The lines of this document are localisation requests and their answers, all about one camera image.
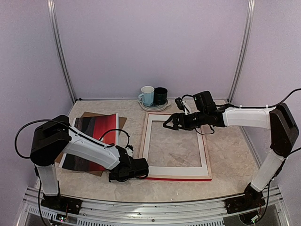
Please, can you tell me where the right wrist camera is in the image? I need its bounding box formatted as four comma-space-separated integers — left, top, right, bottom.
174, 97, 191, 115

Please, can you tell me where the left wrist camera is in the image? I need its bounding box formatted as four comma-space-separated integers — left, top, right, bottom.
126, 145, 134, 157

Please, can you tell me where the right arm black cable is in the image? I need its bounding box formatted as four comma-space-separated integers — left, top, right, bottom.
215, 88, 301, 156

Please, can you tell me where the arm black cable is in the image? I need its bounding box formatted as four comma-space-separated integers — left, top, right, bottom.
14, 119, 131, 161
215, 88, 301, 156

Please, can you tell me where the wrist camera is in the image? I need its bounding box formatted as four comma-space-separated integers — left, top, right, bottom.
126, 145, 134, 157
174, 97, 191, 115

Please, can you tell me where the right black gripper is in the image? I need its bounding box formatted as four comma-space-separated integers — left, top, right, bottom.
164, 110, 208, 130

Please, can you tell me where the right aluminium corner post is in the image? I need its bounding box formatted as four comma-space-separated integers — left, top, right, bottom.
227, 0, 255, 103

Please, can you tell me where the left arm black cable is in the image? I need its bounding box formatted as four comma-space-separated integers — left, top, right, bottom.
14, 119, 131, 161

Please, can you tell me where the left aluminium corner post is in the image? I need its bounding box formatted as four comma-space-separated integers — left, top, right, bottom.
47, 0, 77, 104

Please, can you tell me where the white plate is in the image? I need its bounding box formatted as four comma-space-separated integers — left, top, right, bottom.
137, 98, 171, 112

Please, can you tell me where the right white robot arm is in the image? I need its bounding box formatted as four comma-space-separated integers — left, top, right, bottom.
163, 91, 299, 209

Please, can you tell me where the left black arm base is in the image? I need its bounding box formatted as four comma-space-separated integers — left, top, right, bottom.
41, 194, 83, 215

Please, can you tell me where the aluminium corner post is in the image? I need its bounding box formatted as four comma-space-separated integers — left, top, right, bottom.
47, 0, 77, 104
227, 0, 255, 103

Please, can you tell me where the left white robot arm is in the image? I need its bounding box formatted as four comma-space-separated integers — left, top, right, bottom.
30, 115, 149, 210

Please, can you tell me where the white mat board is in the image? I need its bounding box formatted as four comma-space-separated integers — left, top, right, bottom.
139, 113, 212, 181

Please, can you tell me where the dark green mug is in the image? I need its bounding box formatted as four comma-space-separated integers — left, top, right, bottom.
154, 87, 168, 105

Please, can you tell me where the red and dark photo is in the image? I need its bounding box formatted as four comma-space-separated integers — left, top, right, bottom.
59, 113, 119, 176

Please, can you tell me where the light blue mug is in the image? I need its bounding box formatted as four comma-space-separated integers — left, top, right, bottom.
138, 86, 155, 106

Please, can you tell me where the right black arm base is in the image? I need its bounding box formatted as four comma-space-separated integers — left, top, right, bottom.
225, 183, 266, 214

